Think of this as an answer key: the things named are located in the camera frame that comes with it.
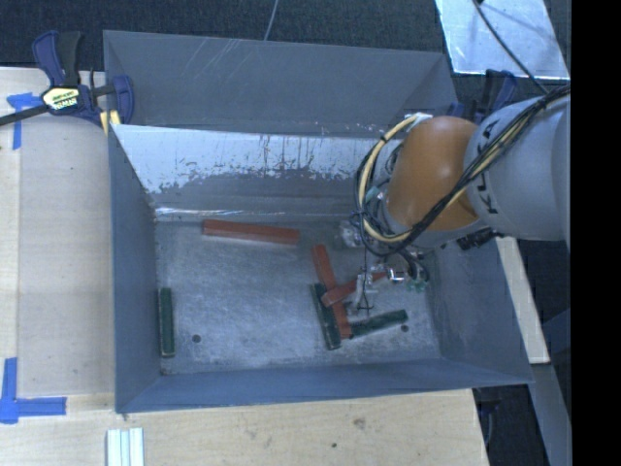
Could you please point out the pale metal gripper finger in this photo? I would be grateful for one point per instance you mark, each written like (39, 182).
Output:
(372, 278)
(365, 297)

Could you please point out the red-brown block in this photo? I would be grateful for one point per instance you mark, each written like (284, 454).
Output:
(324, 266)
(250, 231)
(339, 293)

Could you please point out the dark green flat block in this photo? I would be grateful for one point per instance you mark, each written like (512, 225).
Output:
(326, 323)
(381, 322)
(167, 322)

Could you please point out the grey metal bin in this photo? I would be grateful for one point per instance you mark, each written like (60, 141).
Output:
(252, 279)

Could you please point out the pale wood flat board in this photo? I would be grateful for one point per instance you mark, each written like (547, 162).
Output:
(63, 260)

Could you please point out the black cylinder on white bracket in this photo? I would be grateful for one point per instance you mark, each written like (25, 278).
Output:
(475, 239)

